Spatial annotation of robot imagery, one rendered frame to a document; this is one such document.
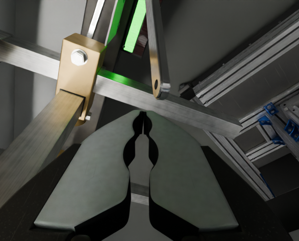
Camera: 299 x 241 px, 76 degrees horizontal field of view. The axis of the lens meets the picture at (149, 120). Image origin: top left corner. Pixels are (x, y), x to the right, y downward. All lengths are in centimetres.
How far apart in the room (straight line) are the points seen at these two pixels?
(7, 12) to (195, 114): 43
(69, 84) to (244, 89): 91
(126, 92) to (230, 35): 95
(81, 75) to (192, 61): 93
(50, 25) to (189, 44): 78
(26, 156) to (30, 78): 41
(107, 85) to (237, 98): 87
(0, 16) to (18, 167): 37
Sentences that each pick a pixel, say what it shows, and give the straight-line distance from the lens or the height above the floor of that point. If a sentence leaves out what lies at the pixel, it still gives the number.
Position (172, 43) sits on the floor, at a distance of 113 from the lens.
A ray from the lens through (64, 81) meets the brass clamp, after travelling 31.
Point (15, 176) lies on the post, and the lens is 20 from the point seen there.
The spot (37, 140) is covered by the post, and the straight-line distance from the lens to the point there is 23.
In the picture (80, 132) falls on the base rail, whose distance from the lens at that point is 53.
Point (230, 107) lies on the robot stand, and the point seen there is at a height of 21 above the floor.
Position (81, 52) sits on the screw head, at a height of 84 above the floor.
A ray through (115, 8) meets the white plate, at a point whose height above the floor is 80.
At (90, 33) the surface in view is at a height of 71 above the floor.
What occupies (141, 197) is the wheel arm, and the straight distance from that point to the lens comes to 49.
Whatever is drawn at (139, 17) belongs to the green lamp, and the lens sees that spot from 40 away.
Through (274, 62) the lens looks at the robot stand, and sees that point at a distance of 109.
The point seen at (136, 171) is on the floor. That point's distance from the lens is 165.
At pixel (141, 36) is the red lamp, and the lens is 40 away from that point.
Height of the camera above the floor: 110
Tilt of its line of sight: 57 degrees down
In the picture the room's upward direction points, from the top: 180 degrees counter-clockwise
